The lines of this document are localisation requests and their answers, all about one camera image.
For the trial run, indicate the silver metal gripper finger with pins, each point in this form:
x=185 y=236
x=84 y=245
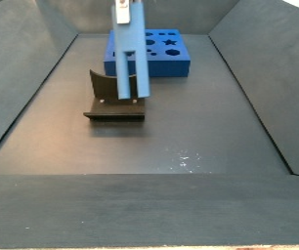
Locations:
x=123 y=11

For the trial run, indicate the blue foam shape block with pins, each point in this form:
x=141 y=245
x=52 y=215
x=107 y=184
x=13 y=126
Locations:
x=168 y=56

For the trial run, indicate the light blue square-circle object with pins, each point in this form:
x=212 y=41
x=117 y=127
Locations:
x=131 y=40

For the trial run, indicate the black curved fixture cradle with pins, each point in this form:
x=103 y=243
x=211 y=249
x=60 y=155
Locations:
x=108 y=108

